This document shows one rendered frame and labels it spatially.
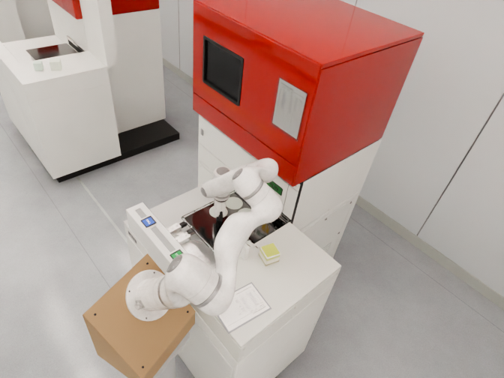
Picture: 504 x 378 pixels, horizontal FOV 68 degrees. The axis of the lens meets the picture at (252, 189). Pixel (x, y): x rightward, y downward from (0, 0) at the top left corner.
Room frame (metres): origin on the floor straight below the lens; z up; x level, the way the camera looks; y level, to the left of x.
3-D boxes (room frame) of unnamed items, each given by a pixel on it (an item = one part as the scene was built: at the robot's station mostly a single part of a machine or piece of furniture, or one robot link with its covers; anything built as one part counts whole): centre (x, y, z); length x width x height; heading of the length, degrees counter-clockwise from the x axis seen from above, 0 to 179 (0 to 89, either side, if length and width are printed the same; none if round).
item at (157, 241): (1.11, 0.38, 0.89); 0.55 x 0.09 x 0.14; 47
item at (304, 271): (1.00, -0.13, 0.89); 0.62 x 0.35 x 0.14; 137
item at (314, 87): (1.86, -0.14, 1.52); 0.81 x 0.75 x 0.59; 47
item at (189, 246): (1.13, 0.25, 0.87); 0.36 x 0.08 x 0.03; 47
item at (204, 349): (1.20, 0.10, 0.41); 0.97 x 0.64 x 0.82; 47
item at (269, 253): (1.08, -0.12, 1.00); 0.07 x 0.07 x 0.07; 32
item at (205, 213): (1.33, 0.08, 0.90); 0.34 x 0.34 x 0.01; 47
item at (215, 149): (1.63, 0.07, 1.02); 0.82 x 0.03 x 0.40; 47
